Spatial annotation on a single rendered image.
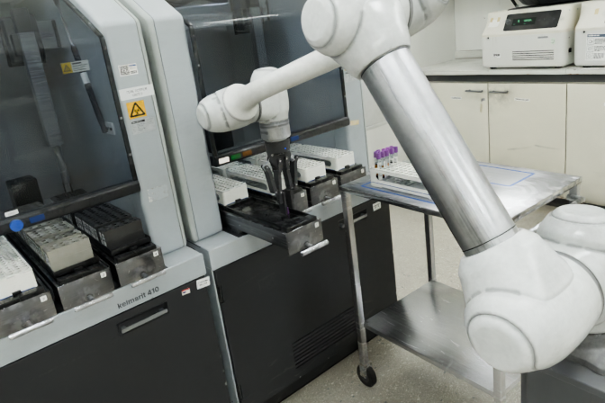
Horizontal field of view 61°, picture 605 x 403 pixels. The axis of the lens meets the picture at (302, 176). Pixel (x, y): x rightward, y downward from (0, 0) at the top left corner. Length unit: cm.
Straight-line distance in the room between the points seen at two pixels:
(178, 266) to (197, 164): 32
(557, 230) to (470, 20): 353
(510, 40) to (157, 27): 250
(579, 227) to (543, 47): 253
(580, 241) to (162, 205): 113
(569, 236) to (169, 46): 115
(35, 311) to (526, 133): 300
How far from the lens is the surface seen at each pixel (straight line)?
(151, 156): 158
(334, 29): 92
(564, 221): 105
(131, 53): 155
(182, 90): 161
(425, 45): 423
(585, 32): 340
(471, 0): 445
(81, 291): 150
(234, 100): 136
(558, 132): 354
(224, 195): 174
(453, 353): 184
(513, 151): 371
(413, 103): 92
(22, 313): 148
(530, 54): 353
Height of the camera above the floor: 138
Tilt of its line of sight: 17 degrees down
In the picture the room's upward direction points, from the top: 8 degrees counter-clockwise
